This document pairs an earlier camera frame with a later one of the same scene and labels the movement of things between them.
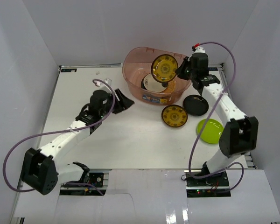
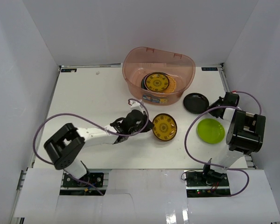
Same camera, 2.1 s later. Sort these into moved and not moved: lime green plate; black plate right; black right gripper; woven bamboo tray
Moved: black right gripper
Not moved: black plate right; woven bamboo tray; lime green plate
